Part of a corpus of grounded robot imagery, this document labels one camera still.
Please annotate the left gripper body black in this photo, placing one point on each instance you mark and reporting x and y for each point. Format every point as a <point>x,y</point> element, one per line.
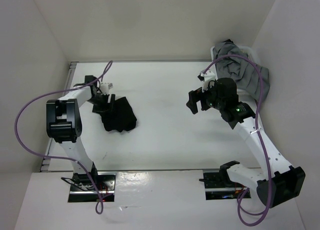
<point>101,99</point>

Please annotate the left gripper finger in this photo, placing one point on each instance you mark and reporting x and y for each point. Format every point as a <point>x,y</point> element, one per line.
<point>111,103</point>
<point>99,109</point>

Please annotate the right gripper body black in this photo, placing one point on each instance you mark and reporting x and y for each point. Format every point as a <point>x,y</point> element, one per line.
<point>209,99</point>

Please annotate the black skirt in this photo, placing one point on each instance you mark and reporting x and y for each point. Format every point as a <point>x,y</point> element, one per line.
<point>122,117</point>

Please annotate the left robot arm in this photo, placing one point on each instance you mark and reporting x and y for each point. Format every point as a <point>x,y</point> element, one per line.
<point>64,125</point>

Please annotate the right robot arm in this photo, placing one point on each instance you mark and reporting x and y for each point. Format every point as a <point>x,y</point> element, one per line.
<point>279,179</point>

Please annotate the white plastic basket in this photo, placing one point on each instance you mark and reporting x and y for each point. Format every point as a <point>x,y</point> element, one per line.
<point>246,53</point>

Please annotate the grey skirt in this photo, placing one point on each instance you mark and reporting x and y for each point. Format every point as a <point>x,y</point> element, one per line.
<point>242,70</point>

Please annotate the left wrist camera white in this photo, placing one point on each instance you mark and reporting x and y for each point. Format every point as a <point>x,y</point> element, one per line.
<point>105,88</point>

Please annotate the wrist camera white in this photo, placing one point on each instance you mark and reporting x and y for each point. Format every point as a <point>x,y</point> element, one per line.
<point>105,88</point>
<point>206,77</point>

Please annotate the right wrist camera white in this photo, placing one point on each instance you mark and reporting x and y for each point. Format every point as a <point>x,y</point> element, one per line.
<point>206,77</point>

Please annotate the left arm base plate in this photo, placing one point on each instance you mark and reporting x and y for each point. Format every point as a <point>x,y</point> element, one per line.
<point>82,191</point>

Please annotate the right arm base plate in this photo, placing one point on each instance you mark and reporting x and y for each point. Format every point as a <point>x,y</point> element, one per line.
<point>217,189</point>

